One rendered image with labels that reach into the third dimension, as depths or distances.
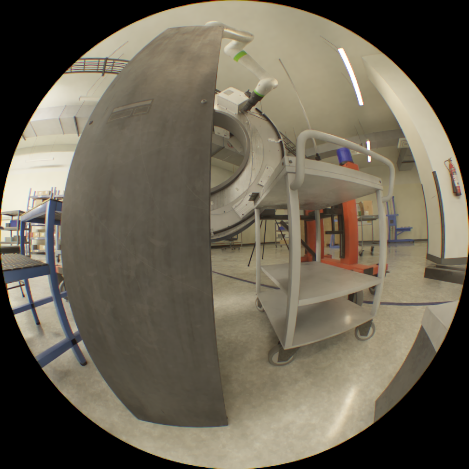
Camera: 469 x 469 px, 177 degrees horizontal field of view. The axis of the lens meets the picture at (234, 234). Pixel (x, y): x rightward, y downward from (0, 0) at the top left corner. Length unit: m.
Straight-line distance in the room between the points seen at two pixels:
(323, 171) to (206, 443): 0.78
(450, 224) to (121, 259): 3.03
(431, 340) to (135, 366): 0.51
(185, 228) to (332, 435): 0.56
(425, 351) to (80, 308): 0.59
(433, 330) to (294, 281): 0.37
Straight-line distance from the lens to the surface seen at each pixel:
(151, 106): 0.27
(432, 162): 3.01
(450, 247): 2.92
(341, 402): 0.58
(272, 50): 4.02
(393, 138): 6.26
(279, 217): 1.31
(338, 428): 0.54
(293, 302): 0.43
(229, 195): 1.04
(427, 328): 0.41
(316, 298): 0.46
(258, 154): 1.19
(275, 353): 0.58
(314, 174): 0.46
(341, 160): 1.25
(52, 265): 0.61
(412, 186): 10.22
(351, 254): 1.17
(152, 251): 0.18
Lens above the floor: 0.47
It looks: 1 degrees up
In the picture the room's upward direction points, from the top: 1 degrees counter-clockwise
